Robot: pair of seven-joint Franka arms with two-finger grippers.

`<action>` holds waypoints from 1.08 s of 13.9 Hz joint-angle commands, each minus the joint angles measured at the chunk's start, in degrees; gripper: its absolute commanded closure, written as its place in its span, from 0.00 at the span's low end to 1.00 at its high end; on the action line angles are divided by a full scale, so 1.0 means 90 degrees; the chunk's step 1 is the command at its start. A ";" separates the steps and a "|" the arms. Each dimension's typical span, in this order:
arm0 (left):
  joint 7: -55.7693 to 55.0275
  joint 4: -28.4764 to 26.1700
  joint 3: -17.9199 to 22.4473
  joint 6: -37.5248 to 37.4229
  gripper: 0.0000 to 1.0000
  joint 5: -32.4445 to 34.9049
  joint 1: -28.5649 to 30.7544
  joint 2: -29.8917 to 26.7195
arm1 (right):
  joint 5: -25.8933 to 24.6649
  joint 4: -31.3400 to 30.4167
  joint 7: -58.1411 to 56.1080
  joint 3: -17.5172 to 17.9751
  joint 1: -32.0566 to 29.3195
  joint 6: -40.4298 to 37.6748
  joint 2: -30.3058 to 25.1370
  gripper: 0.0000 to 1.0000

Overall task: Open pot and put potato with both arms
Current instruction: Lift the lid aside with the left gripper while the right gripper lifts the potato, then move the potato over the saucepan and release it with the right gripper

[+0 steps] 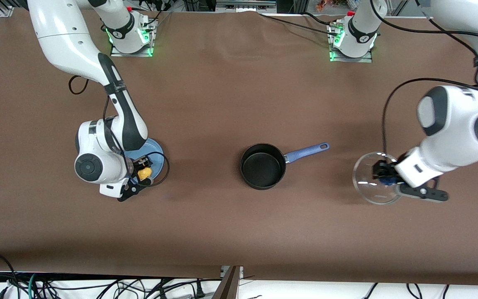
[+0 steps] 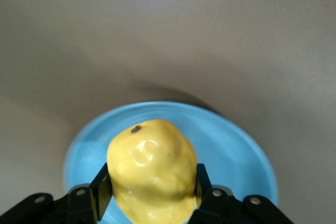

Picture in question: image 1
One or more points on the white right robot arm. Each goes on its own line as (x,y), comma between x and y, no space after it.
(69,45)

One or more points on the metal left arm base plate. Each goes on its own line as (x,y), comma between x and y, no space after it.
(351,58)

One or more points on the black power plug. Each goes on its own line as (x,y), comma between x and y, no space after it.
(199,289)

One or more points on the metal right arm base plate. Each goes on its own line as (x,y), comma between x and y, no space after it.
(131,52)

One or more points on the brown wooden post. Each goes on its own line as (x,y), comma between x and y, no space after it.
(226,284)

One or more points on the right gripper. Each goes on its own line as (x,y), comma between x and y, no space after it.
(137,162)

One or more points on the glass lid with blue knob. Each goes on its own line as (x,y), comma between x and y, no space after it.
(367,189)

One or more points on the silver metal frame bar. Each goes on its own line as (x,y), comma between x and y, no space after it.
(245,6)

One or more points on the yellow potato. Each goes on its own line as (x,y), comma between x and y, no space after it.
(144,172)

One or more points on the light blue round plate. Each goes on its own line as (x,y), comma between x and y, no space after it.
(158,155)

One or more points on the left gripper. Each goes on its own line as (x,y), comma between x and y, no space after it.
(386,169)

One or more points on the brown table cover cloth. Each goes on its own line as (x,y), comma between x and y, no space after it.
(239,228)

